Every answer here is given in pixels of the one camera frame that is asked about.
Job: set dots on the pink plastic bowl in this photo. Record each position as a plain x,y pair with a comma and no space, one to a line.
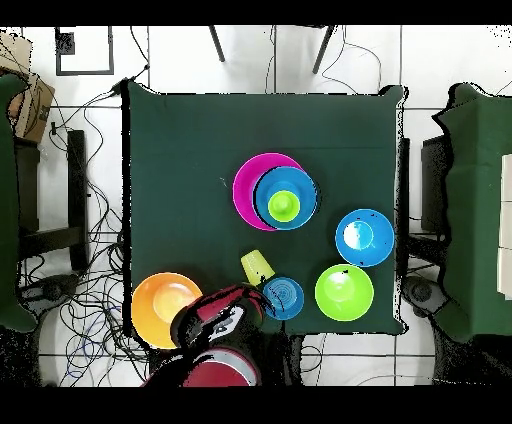
244,192

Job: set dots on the light green plastic cup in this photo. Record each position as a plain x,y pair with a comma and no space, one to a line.
284,206

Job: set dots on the large blue plastic bowl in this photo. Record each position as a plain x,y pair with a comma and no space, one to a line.
380,244
306,192

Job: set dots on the yellow plastic cup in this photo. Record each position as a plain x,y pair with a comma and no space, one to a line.
256,266

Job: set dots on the orange plastic bowl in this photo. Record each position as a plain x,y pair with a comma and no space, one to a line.
144,312

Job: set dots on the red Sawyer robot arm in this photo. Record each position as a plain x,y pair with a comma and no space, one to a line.
220,372

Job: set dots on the small blue plastic bowl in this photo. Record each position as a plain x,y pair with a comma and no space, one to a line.
290,300

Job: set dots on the dark green table cloth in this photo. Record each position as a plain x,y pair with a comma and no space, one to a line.
180,140

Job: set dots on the green plastic bowl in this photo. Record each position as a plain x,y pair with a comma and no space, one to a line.
356,304

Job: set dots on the black stand leg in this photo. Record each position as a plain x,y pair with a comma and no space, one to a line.
216,44
323,50

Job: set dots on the black box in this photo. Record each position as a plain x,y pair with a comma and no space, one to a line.
434,180

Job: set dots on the grey chair base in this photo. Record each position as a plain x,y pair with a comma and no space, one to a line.
422,294

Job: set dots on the green cloth covered table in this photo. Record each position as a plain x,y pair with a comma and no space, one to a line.
8,200
472,200

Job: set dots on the grey stand base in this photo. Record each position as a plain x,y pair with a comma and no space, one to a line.
48,292

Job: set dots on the cardboard box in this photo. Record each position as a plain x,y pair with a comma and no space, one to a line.
34,108

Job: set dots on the black table frame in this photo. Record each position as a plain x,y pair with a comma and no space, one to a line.
77,200

